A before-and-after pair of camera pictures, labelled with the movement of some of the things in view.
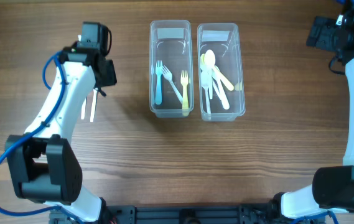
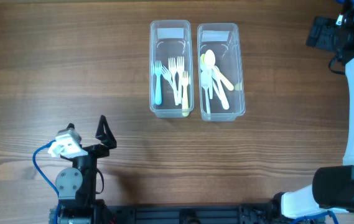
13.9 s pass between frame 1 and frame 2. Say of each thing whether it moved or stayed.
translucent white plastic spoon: stayed
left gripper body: moved
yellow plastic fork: stayed
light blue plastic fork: stayed
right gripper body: stayed
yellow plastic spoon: stayed
